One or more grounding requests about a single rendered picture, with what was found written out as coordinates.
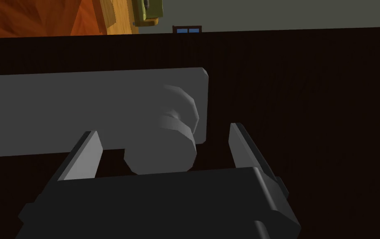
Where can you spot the grey door knob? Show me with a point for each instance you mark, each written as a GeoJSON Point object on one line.
{"type": "Point", "coordinates": [117, 113]}

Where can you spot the green armchair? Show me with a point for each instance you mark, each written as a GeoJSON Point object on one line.
{"type": "Point", "coordinates": [147, 12]}

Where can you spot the dark brown door leaf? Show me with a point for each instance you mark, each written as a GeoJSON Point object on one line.
{"type": "Point", "coordinates": [309, 99]}

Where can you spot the wooden furniture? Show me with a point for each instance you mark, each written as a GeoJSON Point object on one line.
{"type": "Point", "coordinates": [117, 16]}

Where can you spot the small blue window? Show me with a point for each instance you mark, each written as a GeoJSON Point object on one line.
{"type": "Point", "coordinates": [187, 30]}

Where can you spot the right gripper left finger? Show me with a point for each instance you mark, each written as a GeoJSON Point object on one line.
{"type": "Point", "coordinates": [84, 159]}

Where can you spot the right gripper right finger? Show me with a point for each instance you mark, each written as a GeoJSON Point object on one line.
{"type": "Point", "coordinates": [243, 149]}

